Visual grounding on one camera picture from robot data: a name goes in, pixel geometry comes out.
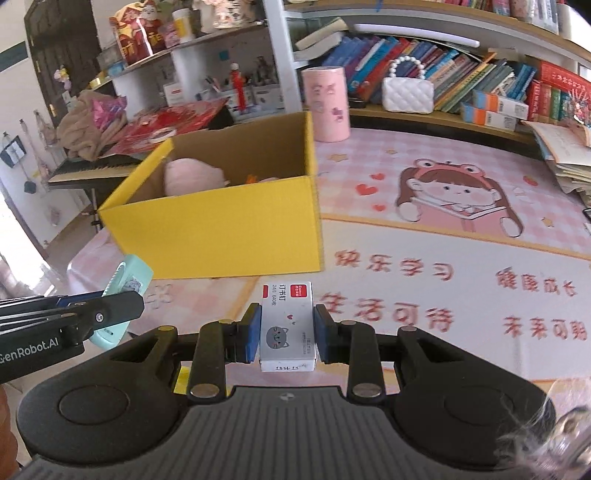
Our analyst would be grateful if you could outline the mint green plastic device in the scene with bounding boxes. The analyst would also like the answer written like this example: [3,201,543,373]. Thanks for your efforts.
[89,255,154,349]

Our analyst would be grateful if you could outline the white quilted handbag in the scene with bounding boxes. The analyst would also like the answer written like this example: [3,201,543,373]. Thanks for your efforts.
[382,55,435,113]

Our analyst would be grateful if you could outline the white jar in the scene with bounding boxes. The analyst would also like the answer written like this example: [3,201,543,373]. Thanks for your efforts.
[172,8,193,45]

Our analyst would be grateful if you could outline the stack of papers and notebooks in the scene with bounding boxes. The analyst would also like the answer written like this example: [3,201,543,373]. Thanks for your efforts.
[522,120,591,208]

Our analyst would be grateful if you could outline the small white cardboard box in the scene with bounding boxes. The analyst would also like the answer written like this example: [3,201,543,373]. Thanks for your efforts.
[259,281,320,373]

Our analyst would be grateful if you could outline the pen holders with pens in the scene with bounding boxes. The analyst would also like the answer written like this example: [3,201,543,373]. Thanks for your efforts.
[198,55,283,112]

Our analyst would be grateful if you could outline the row of books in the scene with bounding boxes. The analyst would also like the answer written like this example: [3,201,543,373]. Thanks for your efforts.
[295,16,539,114]

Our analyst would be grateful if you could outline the black piano keyboard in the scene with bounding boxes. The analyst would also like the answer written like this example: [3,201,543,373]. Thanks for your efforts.
[47,154,154,191]

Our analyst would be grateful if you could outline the large red dictionary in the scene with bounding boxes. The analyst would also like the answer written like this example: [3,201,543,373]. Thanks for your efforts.
[538,61,591,95]

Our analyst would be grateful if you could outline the curved corner shelf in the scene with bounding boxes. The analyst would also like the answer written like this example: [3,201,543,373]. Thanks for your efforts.
[95,23,279,116]

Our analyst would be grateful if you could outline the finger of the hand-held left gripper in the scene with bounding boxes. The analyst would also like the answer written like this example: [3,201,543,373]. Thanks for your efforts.
[0,291,108,319]
[0,291,146,346]

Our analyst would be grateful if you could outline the dark wooden door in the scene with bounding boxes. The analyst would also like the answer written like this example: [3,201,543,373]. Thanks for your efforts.
[23,0,103,131]

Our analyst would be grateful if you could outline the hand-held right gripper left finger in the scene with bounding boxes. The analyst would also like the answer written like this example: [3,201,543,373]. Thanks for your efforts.
[111,302,264,400]

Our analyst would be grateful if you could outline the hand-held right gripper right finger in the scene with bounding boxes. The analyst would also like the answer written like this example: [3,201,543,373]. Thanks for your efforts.
[313,304,463,401]

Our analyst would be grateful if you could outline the red gift package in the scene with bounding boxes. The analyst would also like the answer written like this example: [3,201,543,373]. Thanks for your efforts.
[115,99,230,156]

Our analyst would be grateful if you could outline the pale figurine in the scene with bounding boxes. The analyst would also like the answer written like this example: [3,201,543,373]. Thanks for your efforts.
[191,0,266,34]

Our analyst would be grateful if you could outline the white bookshelf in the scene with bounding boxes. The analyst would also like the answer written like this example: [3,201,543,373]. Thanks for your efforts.
[263,0,591,145]

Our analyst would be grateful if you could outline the yellow cardboard box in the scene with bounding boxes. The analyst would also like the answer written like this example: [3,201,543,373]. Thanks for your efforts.
[97,111,322,281]

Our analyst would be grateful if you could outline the brown cloth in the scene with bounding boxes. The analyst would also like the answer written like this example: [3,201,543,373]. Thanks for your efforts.
[60,90,129,161]

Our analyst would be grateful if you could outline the fur-trimmed sleeve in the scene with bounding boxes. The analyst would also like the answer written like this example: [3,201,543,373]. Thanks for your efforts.
[498,376,591,480]

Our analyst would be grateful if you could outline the red figure pen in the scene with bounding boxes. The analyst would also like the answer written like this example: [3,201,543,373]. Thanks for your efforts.
[230,62,248,114]

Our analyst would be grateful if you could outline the colourful cartoon decoration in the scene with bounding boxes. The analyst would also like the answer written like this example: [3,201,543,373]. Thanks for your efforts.
[561,88,591,136]

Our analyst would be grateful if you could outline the red festive figure decoration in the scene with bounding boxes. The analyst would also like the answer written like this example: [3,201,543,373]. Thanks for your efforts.
[109,2,167,65]

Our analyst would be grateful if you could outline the pink plush toy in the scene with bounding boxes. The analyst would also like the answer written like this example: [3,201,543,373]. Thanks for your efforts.
[165,158,227,197]

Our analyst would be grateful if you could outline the pink cylindrical container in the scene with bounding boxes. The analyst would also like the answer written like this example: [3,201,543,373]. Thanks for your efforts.
[301,66,351,143]

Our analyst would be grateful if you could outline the pink printed desk mat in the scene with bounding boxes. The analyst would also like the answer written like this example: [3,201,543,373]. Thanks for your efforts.
[67,127,591,385]

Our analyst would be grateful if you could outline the orange and white carton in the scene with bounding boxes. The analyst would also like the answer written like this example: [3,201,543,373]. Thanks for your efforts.
[460,102,518,132]
[472,89,529,120]

